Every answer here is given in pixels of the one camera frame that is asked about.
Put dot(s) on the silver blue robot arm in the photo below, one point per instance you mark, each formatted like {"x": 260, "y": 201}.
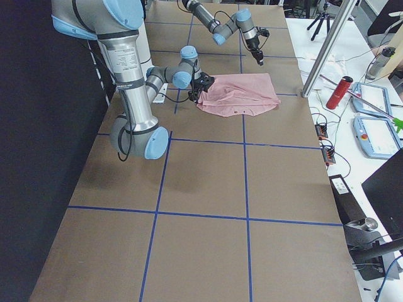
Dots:
{"x": 222, "y": 26}
{"x": 115, "y": 25}

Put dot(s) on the black monitor stand clamp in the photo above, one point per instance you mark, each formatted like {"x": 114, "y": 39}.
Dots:
{"x": 372, "y": 255}

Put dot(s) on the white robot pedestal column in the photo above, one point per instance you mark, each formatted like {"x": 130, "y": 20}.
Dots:
{"x": 146, "y": 61}

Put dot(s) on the lower blue teach pendant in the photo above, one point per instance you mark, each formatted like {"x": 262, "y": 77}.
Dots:
{"x": 376, "y": 137}

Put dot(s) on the aluminium frame post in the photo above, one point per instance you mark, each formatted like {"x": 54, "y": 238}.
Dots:
{"x": 336, "y": 27}

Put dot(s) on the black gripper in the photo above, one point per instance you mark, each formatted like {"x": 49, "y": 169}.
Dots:
{"x": 199, "y": 85}
{"x": 254, "y": 47}

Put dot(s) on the black monitor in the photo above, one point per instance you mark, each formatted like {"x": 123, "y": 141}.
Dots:
{"x": 383, "y": 190}

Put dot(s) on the upper orange power connector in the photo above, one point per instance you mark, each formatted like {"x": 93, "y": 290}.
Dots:
{"x": 321, "y": 131}

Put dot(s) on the blue teach pendant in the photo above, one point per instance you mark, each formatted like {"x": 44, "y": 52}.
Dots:
{"x": 376, "y": 137}
{"x": 375, "y": 95}

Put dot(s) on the black box with label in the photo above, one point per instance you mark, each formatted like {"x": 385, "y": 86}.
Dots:
{"x": 348, "y": 208}

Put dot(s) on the upper blue teach pendant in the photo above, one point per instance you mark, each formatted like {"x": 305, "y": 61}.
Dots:
{"x": 375, "y": 95}

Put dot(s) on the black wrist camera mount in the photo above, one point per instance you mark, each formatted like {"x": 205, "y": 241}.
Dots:
{"x": 262, "y": 32}
{"x": 205, "y": 81}

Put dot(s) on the lower orange power connector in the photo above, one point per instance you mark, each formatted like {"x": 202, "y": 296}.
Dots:
{"x": 328, "y": 154}

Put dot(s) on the pink Snoopy t-shirt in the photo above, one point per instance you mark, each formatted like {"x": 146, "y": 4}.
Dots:
{"x": 239, "y": 94}

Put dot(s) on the red cylindrical bottle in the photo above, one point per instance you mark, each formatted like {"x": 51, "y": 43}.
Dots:
{"x": 339, "y": 92}

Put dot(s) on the black camera tripod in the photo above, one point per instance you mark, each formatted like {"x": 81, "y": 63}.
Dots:
{"x": 320, "y": 19}

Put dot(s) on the grey water bottle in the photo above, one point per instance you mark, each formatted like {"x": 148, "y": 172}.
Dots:
{"x": 380, "y": 61}

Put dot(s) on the orange power connector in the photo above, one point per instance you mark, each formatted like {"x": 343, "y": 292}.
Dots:
{"x": 328, "y": 154}
{"x": 321, "y": 131}

